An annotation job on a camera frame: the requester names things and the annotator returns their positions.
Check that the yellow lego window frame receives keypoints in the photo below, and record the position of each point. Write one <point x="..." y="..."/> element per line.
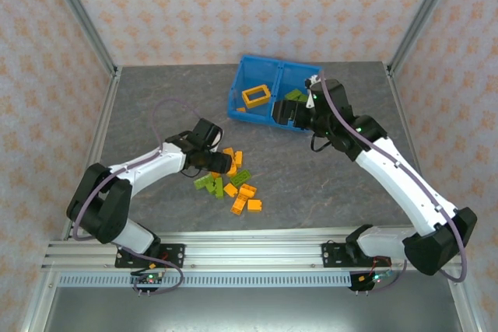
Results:
<point x="246" y="99"/>

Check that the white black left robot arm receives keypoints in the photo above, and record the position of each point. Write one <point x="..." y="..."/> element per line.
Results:
<point x="148" y="165"/>

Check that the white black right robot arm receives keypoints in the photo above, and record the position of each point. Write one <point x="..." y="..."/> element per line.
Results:
<point x="408" y="188"/>

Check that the small circuit board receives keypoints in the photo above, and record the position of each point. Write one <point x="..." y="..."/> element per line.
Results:
<point x="375" y="278"/>
<point x="149" y="279"/>

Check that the grey metal panel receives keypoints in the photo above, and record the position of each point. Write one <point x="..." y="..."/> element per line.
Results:
<point x="253" y="312"/>

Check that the wide aluminium mounting rail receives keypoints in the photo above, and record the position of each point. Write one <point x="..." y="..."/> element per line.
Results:
<point x="253" y="250"/>

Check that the aluminium side rail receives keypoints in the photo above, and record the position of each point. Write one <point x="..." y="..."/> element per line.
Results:
<point x="404" y="114"/>
<point x="99" y="133"/>

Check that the aluminium frame post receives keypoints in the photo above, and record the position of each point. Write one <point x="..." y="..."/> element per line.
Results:
<point x="421" y="13"/>
<point x="81" y="13"/>

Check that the aluminium frame leg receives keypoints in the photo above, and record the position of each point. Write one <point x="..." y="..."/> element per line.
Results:
<point x="39" y="305"/>
<point x="468" y="308"/>

